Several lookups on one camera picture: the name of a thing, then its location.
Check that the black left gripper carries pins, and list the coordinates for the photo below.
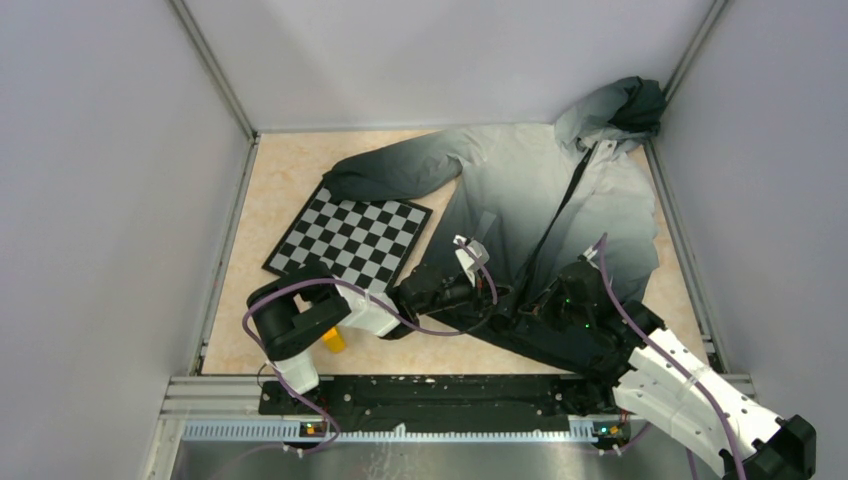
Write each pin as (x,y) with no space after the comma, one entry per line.
(480,296)

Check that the grey gradient hooded jacket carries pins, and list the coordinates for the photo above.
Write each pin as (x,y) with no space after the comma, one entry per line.
(536,196)

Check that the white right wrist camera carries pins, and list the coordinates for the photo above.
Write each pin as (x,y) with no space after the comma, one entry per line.
(591,253)

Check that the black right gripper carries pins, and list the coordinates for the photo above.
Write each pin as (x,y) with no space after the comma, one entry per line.
(541,311)

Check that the black white checkerboard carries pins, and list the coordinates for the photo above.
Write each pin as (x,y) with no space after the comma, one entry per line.
(364,243)

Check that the grey cable duct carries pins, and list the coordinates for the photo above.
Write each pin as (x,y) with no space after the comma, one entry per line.
(288,431)

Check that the yellow block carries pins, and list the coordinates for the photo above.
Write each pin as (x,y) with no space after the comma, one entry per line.
(334,341)

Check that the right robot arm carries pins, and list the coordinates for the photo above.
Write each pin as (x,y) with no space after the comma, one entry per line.
(628,349)

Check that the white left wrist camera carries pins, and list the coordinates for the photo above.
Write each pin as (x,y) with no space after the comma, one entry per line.
(472,257)

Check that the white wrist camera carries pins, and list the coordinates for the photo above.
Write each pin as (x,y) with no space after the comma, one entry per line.
(472,257)
(591,253)

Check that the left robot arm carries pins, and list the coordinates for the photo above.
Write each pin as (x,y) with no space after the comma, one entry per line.
(295,311)

